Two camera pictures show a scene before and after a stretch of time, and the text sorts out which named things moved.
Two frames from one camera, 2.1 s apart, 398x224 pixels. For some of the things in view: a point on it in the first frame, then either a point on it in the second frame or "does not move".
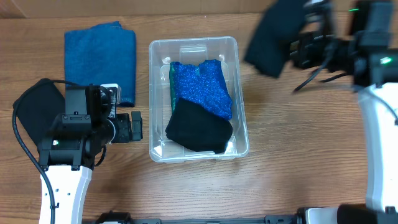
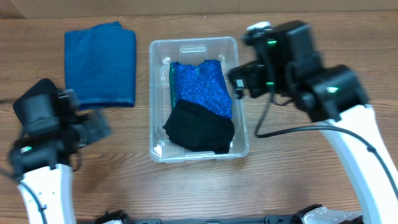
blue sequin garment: [204, 84] does not move
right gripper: [306, 50] -> [237, 79]
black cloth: [198, 129] does not move
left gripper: [124, 121] -> [99, 121]
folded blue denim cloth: [102, 55] does not move
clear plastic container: [196, 109] does not move
